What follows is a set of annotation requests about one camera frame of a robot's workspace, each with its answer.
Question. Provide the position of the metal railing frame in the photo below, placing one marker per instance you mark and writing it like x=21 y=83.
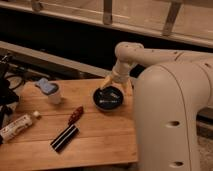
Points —
x=187 y=21

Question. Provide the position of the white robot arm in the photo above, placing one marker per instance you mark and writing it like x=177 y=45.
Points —
x=168 y=94

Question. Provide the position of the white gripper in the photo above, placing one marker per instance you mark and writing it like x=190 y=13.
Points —
x=120 y=74

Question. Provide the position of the white cup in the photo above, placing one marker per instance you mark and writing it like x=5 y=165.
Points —
x=55 y=96

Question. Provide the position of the blue sponge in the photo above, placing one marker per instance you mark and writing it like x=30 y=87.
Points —
x=46 y=86

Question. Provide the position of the black ceramic bowl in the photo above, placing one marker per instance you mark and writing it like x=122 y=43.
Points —
x=107 y=99

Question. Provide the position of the black tripod stand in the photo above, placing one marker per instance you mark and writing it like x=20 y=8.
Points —
x=7 y=96

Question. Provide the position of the white tube with cap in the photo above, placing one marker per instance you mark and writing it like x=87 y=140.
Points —
x=17 y=126

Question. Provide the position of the black white striped block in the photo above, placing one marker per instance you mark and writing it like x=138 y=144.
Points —
x=64 y=138

